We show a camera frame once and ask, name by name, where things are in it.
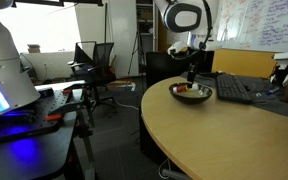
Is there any black bar clamp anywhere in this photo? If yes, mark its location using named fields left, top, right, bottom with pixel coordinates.
left=47, top=94, right=93, bottom=118

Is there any black overhead bar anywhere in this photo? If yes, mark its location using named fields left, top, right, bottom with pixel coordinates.
left=7, top=0, right=104, bottom=8

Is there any black tripod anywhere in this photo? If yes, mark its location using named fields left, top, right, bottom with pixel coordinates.
left=127, top=30, right=145, bottom=77

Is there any grey cloth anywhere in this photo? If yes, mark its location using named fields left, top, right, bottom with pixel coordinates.
left=180, top=71, right=288, bottom=121

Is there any grey table foot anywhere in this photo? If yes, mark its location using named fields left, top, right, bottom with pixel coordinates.
left=161, top=168, right=193, bottom=180

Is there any black mesh office chair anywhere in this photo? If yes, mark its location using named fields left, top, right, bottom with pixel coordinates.
left=71, top=42, right=118, bottom=113

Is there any black computer monitor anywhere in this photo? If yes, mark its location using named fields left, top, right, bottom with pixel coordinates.
left=146, top=50, right=216, bottom=89

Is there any white flat box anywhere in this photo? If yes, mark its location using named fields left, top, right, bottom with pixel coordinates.
left=273, top=52, right=288, bottom=61

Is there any small cardboard box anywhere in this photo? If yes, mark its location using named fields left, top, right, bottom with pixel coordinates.
left=27, top=43, right=42, bottom=54

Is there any white shelf unit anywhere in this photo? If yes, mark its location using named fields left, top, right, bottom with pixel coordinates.
left=135, top=0, right=158, bottom=73

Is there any black device under white box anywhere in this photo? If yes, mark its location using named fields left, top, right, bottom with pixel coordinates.
left=269, top=58, right=288, bottom=88

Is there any written-on wall whiteboard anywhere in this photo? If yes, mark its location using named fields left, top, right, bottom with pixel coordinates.
left=213, top=0, right=288, bottom=54

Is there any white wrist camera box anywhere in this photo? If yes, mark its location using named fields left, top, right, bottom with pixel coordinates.
left=167, top=40, right=189, bottom=56

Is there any black robot cart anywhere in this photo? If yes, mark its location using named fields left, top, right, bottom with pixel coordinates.
left=0, top=111, right=97, bottom=180

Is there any white floor cable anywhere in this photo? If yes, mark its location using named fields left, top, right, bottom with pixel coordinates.
left=113, top=99, right=140, bottom=112

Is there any black computer keyboard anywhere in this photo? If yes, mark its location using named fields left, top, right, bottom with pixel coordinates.
left=215, top=73, right=253, bottom=105

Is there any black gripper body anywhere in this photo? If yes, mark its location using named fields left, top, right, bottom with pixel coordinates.
left=183, top=48, right=216, bottom=68

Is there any white clutter on floor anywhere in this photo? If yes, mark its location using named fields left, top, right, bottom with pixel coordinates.
left=115, top=81, right=137, bottom=92

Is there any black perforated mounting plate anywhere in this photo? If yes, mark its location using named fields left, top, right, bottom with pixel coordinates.
left=0, top=88, right=85, bottom=146

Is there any dark ceramic bowl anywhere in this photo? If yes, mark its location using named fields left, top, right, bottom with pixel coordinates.
left=168, top=82, right=214, bottom=106

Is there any white cable under table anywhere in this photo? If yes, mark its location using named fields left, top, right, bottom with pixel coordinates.
left=157, top=158, right=172, bottom=180

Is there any blue pen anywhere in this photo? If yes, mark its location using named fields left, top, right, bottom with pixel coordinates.
left=265, top=87, right=281, bottom=96

